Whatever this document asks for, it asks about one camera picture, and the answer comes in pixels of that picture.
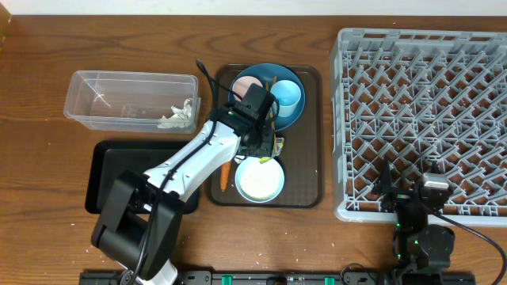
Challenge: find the yellow green snack wrapper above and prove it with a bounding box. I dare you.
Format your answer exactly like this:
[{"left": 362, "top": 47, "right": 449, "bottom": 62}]
[{"left": 259, "top": 137, "right": 284, "bottom": 164}]

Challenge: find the orange carrot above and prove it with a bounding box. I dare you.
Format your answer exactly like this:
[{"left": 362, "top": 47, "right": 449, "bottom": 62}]
[{"left": 220, "top": 161, "right": 231, "bottom": 192}]

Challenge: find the white paper napkin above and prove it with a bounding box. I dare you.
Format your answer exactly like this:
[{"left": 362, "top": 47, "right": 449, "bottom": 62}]
[{"left": 158, "top": 98, "right": 194, "bottom": 129}]

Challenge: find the white tissue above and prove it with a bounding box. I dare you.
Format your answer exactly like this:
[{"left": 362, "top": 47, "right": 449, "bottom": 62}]
[{"left": 234, "top": 155, "right": 246, "bottom": 164}]

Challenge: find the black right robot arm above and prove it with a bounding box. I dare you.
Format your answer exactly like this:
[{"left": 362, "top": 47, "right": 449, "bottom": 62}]
[{"left": 372, "top": 160, "right": 455, "bottom": 284}]

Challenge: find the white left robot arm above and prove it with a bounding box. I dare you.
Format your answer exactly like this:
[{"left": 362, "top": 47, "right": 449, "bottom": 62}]
[{"left": 91, "top": 107, "right": 275, "bottom": 284}]

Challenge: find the grey dishwasher rack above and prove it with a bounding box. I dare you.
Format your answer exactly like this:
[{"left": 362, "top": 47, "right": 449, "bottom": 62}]
[{"left": 330, "top": 28, "right": 506, "bottom": 227}]

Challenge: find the light blue bowl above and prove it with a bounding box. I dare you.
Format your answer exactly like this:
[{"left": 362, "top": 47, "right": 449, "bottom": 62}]
[{"left": 234, "top": 157, "right": 285, "bottom": 203}]

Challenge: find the brown serving tray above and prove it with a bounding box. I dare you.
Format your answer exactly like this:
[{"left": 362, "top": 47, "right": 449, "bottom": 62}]
[{"left": 204, "top": 65, "right": 325, "bottom": 208}]

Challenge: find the pink cup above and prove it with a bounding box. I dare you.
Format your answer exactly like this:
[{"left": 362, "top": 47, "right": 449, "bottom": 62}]
[{"left": 232, "top": 76, "right": 262, "bottom": 98}]

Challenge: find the light blue cup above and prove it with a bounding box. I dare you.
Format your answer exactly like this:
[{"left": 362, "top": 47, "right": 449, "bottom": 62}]
[{"left": 270, "top": 80, "right": 301, "bottom": 117}]

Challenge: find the wooden chopstick right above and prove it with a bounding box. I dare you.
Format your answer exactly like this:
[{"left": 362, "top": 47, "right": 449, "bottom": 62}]
[{"left": 269, "top": 76, "right": 278, "bottom": 131}]

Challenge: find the dark blue plate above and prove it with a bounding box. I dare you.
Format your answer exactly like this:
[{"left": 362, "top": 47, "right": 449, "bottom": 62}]
[{"left": 231, "top": 63, "right": 306, "bottom": 131}]

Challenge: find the black plastic tray bin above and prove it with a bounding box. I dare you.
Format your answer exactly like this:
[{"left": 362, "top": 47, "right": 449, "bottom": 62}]
[{"left": 85, "top": 140, "right": 187, "bottom": 214}]

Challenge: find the clear plastic bin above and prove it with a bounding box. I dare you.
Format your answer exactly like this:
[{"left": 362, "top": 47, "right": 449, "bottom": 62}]
[{"left": 63, "top": 70, "right": 200, "bottom": 134}]

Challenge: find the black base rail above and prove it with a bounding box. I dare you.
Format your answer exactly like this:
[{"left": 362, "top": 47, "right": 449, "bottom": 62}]
[{"left": 78, "top": 269, "right": 476, "bottom": 285}]

